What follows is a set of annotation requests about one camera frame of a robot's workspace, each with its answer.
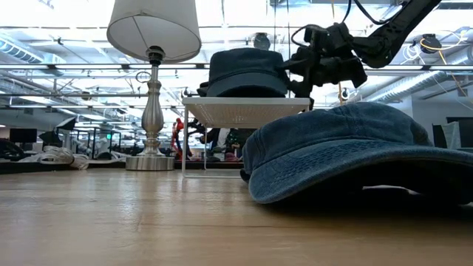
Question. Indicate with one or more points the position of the white shade silver table lamp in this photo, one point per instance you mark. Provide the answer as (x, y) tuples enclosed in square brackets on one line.
[(155, 26)]

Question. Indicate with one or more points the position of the black computer monitor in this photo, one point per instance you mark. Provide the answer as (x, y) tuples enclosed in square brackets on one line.
[(23, 135), (467, 127)]

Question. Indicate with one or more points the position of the black angled studio light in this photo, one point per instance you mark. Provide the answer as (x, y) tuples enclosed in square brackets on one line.
[(66, 123)]

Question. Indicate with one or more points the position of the grey-green denim cap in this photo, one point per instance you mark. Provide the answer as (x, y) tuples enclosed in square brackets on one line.
[(245, 70), (202, 91)]

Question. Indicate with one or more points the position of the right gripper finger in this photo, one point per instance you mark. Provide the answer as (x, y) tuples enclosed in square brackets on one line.
[(303, 88)]

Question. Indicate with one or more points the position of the black round dome fixture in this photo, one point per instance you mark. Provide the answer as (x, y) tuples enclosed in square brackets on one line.
[(430, 42), (262, 41)]

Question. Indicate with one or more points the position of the person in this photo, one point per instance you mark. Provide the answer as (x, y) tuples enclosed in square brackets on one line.
[(233, 142)]

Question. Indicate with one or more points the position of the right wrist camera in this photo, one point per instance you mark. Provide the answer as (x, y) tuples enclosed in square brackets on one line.
[(318, 35)]

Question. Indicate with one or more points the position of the silver air duct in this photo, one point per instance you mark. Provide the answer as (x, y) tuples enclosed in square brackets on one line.
[(414, 86)]

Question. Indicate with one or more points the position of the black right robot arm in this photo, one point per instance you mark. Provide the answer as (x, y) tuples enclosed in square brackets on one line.
[(395, 31)]

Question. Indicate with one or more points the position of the blue denim cap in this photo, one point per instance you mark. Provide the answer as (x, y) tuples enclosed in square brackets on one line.
[(332, 147)]

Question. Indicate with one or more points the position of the red and blue figure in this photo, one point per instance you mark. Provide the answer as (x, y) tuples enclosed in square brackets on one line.
[(178, 125)]

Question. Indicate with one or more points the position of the long grey metal rail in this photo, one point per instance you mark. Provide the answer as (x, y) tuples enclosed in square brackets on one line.
[(74, 95), (92, 67)]

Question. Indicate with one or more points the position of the white perforated metal shelf riser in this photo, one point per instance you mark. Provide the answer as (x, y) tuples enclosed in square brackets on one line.
[(240, 111)]

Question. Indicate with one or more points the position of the small black round fixture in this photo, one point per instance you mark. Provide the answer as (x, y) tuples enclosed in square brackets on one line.
[(344, 94)]

